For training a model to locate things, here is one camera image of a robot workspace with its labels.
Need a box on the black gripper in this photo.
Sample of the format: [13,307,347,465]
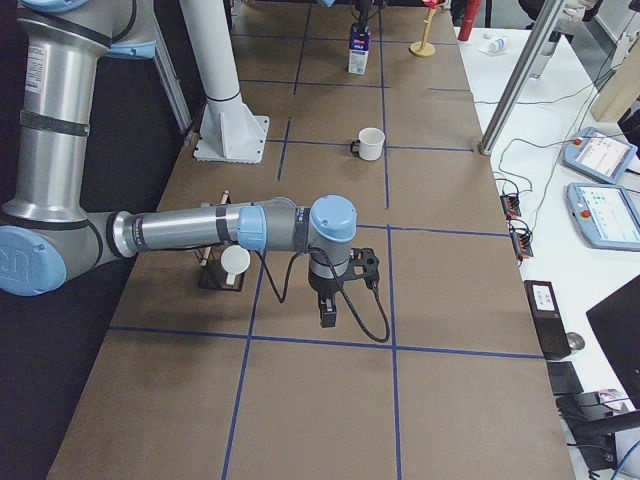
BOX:
[353,0,375,32]
[308,270,343,327]

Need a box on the blue milk carton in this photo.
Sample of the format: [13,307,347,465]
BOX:
[348,23,371,75]

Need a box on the white smiley mug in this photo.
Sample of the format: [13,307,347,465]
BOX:
[349,127,386,161]

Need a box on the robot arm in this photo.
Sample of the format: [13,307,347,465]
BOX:
[1,1,357,327]
[317,0,375,34]

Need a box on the wooden mug tree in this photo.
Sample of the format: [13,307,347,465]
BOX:
[409,0,439,58]

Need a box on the white ribbed HOME mug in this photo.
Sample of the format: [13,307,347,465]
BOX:
[220,245,251,286]

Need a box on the red bottle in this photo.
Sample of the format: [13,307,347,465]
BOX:
[457,0,482,42]

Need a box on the small white blue bottle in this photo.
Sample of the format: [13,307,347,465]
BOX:
[486,36,510,54]

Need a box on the white mounting pillar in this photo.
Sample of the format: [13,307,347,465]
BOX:
[180,0,270,164]

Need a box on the orange circuit board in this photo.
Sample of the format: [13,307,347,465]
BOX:
[509,226,534,261]
[500,192,521,219]

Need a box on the black box device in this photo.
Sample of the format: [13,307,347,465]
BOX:
[523,280,571,360]

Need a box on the teach pendant far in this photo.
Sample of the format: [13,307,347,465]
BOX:
[562,127,638,184]

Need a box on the teach pendant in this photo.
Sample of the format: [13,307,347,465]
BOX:
[565,183,639,252]
[562,127,638,184]

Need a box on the black monitor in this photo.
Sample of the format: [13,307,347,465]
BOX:
[586,281,639,402]

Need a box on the teach pendant near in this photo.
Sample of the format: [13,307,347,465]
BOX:
[565,183,639,252]

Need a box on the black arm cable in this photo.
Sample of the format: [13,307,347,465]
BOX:
[254,247,392,344]

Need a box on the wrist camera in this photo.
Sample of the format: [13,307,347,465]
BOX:
[348,248,380,291]

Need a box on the black wire mug rack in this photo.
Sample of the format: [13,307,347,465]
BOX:
[195,190,245,292]

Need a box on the aluminium frame post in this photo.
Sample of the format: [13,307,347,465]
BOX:
[478,0,564,156]

